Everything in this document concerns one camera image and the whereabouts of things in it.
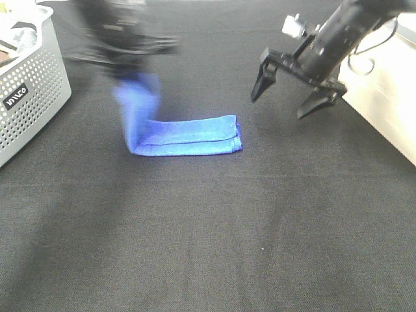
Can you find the grey towel in basket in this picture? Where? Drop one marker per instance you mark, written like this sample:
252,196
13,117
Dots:
23,36

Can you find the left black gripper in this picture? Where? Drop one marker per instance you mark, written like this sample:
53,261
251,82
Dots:
122,49

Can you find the brown cloth in basket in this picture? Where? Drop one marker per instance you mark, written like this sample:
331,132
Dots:
8,56

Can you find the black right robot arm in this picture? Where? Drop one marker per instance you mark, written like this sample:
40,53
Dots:
351,22

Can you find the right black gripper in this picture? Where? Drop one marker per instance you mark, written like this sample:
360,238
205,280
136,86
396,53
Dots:
311,63

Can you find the grey perforated laundry basket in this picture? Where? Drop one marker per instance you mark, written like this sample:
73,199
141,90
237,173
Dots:
34,87

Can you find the blue microfiber towel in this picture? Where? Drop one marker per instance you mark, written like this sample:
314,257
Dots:
139,97

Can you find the black fabric table cover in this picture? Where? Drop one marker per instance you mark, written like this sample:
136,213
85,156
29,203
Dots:
316,214

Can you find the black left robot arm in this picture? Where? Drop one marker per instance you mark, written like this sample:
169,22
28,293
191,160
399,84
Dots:
113,12

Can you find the white plastic storage basket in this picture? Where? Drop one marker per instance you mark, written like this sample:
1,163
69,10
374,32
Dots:
380,80

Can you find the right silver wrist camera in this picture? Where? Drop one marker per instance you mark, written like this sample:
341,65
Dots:
293,26

